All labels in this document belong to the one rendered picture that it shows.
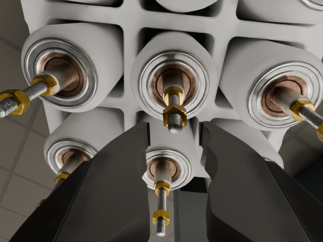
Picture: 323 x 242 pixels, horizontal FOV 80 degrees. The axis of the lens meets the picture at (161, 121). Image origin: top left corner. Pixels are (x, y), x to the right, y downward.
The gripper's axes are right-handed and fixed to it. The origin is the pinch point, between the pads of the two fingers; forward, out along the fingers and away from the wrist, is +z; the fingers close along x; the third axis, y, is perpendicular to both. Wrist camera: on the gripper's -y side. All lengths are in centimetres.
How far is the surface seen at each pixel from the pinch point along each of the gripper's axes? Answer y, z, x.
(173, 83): -0.6, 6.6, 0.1
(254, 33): -3.9, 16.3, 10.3
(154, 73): -1.0, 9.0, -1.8
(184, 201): 26.4, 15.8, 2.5
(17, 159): 31, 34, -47
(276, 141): 12.5, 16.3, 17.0
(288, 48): -2.9, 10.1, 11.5
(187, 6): -6.8, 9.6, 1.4
